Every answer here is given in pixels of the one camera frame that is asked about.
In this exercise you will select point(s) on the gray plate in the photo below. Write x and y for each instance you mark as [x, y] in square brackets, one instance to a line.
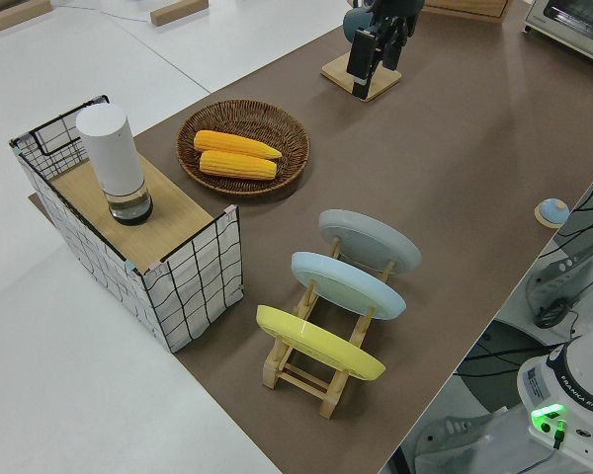
[375, 242]

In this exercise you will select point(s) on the yellow plate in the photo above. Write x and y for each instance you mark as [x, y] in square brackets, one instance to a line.
[316, 345]

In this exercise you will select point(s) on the wooden drawer cabinet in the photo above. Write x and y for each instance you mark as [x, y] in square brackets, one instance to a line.
[474, 7]

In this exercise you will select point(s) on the wooden block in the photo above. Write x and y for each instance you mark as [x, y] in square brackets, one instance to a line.
[7, 19]
[178, 12]

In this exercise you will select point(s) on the brown wicker basket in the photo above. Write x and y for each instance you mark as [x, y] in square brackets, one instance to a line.
[296, 148]

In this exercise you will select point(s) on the brown table mat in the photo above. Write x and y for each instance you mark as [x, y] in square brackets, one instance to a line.
[449, 163]

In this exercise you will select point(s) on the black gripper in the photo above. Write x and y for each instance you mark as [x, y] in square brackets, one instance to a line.
[395, 7]

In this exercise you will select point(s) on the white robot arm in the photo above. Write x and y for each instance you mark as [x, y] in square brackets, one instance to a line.
[588, 385]

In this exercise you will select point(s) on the white toaster oven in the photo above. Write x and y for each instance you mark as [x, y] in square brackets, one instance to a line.
[573, 29]

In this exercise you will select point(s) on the white gray robot stand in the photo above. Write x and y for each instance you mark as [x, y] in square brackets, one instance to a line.
[474, 444]

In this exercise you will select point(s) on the wooden plate rack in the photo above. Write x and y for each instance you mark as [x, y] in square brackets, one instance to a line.
[296, 381]

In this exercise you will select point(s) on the light blue plate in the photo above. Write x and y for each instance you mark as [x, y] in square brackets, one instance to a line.
[346, 286]

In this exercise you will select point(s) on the wooden mug tree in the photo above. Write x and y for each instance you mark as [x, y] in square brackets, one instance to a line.
[336, 71]

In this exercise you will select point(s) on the yellow corn cob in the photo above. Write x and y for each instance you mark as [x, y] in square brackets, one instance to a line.
[227, 142]
[237, 165]

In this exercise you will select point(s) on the white cylinder clear base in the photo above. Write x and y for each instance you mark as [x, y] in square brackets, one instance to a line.
[111, 148]

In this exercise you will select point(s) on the dark blue mug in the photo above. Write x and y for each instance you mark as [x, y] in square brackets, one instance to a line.
[353, 22]

